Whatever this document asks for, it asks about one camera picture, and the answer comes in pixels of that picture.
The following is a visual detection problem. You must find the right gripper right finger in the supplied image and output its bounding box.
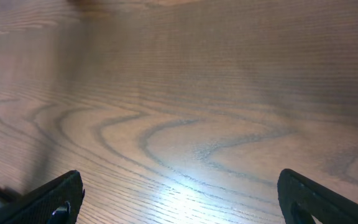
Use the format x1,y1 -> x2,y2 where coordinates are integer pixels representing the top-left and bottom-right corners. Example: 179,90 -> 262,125
277,169 -> 358,224

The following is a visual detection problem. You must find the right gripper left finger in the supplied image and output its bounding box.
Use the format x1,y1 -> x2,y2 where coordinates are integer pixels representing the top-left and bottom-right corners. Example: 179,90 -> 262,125
0,170 -> 85,224

